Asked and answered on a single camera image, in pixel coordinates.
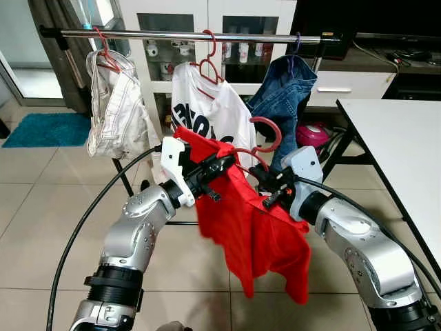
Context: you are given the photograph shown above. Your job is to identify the white black-print T-shirt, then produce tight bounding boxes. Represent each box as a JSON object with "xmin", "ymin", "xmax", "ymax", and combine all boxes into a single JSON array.
[{"xmin": 170, "ymin": 61, "xmax": 257, "ymax": 170}]

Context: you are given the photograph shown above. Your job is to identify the robot leg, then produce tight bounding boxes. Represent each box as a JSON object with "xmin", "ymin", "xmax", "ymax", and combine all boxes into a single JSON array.
[{"xmin": 155, "ymin": 321, "xmax": 194, "ymax": 331}]

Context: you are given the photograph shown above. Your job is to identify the thin red wire hanger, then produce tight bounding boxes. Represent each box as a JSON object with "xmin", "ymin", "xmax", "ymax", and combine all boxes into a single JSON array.
[{"xmin": 93, "ymin": 28, "xmax": 121, "ymax": 73}]

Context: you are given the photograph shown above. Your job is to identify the white TV bench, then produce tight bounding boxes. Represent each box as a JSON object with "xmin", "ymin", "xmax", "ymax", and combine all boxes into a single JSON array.
[{"xmin": 303, "ymin": 59, "xmax": 441, "ymax": 104}]

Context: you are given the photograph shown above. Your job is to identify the grey-brown curtain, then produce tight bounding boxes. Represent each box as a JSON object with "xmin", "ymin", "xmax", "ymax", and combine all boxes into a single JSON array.
[{"xmin": 28, "ymin": 0, "xmax": 104, "ymax": 114}]

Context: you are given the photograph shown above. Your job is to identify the white table black legs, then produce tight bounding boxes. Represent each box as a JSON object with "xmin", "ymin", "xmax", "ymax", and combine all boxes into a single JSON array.
[{"xmin": 338, "ymin": 99, "xmax": 441, "ymax": 280}]

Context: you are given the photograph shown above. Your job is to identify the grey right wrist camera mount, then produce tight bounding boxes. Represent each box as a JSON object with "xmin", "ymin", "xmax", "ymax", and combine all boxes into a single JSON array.
[{"xmin": 281, "ymin": 146, "xmax": 323, "ymax": 221}]

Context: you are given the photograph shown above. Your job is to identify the black television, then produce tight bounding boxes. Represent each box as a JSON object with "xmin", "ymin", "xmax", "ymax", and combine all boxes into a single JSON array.
[{"xmin": 288, "ymin": 0, "xmax": 441, "ymax": 59}]

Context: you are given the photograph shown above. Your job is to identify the purple hanger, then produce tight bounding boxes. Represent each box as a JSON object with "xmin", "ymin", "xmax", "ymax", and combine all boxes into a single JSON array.
[{"xmin": 287, "ymin": 33, "xmax": 304, "ymax": 78}]

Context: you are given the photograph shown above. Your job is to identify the plain red shirt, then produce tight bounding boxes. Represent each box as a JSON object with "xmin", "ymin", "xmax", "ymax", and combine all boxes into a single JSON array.
[{"xmin": 172, "ymin": 126, "xmax": 312, "ymax": 305}]

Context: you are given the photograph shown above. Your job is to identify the teal floor mat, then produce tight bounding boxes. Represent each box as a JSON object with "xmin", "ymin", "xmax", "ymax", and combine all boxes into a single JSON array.
[{"xmin": 1, "ymin": 112, "xmax": 92, "ymax": 149}]

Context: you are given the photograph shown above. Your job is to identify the glass sliding door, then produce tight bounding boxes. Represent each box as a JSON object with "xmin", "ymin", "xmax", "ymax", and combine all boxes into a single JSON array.
[{"xmin": 0, "ymin": 0, "xmax": 70, "ymax": 108}]

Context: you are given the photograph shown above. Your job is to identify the pink clothes iron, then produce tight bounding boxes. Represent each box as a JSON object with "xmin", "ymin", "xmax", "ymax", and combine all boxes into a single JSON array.
[{"xmin": 296, "ymin": 123, "xmax": 331, "ymax": 147}]

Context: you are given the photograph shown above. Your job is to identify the white checked shorts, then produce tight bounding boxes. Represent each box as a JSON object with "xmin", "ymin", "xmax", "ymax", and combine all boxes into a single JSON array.
[{"xmin": 86, "ymin": 50, "xmax": 161, "ymax": 161}]

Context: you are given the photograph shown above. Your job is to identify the white glass-door cabinet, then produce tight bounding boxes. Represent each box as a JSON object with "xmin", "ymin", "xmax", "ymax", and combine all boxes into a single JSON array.
[{"xmin": 114, "ymin": 0, "xmax": 304, "ymax": 135}]

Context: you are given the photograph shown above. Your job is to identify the chrome and black clothes rack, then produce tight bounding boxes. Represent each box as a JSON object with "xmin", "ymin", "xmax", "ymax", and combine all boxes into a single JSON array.
[{"xmin": 38, "ymin": 25, "xmax": 359, "ymax": 228}]

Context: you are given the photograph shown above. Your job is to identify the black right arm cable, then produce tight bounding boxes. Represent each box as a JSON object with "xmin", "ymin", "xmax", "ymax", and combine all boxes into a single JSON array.
[{"xmin": 296, "ymin": 176, "xmax": 441, "ymax": 297}]

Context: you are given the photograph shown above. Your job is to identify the blue denim jeans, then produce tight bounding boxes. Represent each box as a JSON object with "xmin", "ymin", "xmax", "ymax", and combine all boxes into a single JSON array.
[{"xmin": 247, "ymin": 55, "xmax": 319, "ymax": 170}]

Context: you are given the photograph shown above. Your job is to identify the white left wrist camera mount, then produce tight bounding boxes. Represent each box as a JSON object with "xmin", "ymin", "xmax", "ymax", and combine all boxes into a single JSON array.
[{"xmin": 160, "ymin": 136, "xmax": 197, "ymax": 208}]

